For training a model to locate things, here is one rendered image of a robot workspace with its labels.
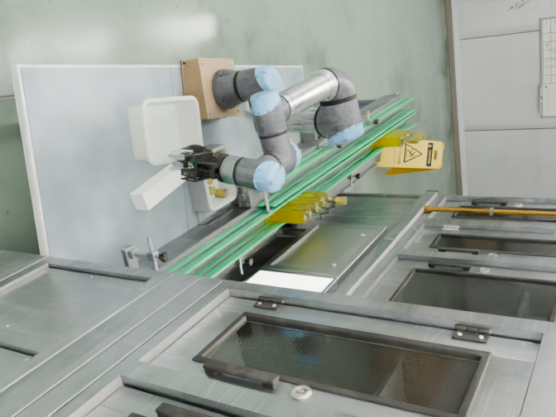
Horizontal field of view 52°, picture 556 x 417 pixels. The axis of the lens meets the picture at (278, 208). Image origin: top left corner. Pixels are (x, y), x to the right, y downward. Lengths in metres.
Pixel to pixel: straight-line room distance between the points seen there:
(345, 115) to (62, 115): 0.84
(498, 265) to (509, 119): 6.02
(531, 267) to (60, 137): 1.57
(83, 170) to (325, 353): 1.08
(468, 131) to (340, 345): 7.27
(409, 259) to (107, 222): 1.10
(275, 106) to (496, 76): 6.67
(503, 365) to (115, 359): 0.68
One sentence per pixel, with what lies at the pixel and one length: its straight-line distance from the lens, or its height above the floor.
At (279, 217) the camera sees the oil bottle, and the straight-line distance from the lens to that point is 2.35.
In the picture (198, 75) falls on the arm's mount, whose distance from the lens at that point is 2.16.
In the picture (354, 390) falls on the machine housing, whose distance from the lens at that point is 0.97.
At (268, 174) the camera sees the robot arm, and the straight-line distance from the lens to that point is 1.37.
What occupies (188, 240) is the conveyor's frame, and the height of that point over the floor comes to 0.82.
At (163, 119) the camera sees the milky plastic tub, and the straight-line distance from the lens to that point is 1.68.
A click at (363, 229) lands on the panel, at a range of 2.43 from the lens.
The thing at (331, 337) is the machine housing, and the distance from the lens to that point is 1.10.
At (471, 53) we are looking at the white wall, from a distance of 8.03.
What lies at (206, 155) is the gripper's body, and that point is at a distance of 1.51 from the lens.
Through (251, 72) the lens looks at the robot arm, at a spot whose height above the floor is 1.01.
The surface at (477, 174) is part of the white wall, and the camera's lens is 8.37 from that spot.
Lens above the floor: 2.20
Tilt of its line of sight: 32 degrees down
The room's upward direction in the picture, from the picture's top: 93 degrees clockwise
